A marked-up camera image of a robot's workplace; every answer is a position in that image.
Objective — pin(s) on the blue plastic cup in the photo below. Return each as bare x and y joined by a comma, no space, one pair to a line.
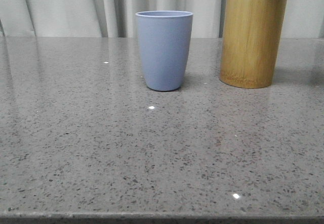
164,41

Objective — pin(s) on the bamboo wooden cup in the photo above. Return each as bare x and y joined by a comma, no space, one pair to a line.
251,35

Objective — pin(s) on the grey-white curtain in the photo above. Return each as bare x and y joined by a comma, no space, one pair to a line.
101,18

